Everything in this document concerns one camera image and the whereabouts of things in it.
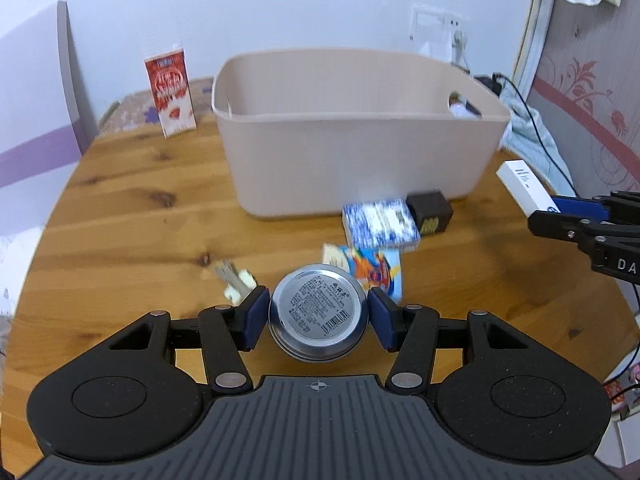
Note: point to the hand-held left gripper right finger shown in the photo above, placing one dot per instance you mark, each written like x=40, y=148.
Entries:
x=380, y=321

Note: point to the long white box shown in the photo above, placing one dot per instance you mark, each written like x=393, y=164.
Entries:
x=525, y=185

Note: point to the white wall socket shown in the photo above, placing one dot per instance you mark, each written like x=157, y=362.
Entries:
x=440, y=30

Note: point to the white cardboard box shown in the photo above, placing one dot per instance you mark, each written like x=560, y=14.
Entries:
x=630, y=440

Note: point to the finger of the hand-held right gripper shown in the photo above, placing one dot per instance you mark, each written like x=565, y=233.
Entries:
x=555, y=226
x=575, y=206

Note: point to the light blue cloth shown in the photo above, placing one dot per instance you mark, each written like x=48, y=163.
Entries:
x=530, y=135

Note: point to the black power adapter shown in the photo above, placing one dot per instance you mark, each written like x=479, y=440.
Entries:
x=487, y=82

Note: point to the blue white patterned box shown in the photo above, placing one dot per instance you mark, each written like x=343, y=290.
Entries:
x=380, y=222

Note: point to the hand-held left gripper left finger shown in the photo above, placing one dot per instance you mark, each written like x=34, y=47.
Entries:
x=257, y=317

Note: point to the small black cube box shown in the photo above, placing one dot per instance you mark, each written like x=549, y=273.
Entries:
x=432, y=210

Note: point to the orange blue printed box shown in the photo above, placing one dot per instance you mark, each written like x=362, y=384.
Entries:
x=375, y=267

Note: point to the red milk carton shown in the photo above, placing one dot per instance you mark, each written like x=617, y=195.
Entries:
x=170, y=92

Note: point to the beige plastic storage bin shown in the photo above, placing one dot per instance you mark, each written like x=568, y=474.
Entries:
x=350, y=160

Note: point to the white purple-striped board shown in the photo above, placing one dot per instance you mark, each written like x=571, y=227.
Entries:
x=35, y=125

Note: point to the round metal tin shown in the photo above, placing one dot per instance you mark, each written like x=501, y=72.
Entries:
x=317, y=312

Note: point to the patterned table mat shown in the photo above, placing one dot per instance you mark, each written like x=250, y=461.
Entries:
x=135, y=110

